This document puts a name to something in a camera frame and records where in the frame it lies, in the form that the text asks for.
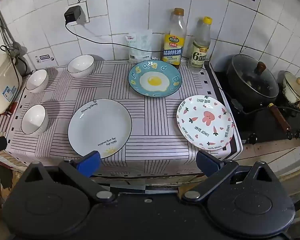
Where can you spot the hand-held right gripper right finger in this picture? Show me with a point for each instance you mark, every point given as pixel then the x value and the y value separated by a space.
pixel 207 163

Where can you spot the clear bottle with yellow cap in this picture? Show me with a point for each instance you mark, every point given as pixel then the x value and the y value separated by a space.
pixel 199 55

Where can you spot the white ribbed bowl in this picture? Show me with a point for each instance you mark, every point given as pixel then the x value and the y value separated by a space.
pixel 34 118
pixel 37 80
pixel 80 63

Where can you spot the small wall sticker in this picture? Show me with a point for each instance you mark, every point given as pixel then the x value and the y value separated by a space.
pixel 44 58

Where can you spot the grey metal wall fitting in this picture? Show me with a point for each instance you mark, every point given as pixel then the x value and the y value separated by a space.
pixel 13 46

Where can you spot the blue plate with egg print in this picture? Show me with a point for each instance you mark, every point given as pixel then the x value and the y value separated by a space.
pixel 140 85

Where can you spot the white plate with pink rabbit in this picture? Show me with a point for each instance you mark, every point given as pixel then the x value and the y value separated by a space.
pixel 205 122

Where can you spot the white plate with sun print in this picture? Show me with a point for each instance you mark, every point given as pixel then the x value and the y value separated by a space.
pixel 100 127

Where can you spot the black wok with glass lid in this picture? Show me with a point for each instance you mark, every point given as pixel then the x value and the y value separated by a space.
pixel 250 80

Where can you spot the black power adapter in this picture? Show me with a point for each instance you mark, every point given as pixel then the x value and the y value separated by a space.
pixel 72 15

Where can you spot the yellow label cooking wine bottle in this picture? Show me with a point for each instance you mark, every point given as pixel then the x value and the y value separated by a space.
pixel 173 45

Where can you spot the white wall socket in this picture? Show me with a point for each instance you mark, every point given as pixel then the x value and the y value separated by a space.
pixel 86 11

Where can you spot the white rice cooker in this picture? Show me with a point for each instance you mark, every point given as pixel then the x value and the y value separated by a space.
pixel 2 85

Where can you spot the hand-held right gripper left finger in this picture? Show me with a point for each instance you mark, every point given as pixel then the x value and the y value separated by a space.
pixel 90 163

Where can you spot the small cream pot with lid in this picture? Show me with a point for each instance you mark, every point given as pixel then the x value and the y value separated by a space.
pixel 293 87

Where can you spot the white salt bag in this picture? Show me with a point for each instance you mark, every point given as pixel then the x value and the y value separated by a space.
pixel 138 52

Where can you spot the black gas stove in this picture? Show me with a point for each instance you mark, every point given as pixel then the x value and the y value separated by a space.
pixel 260 125

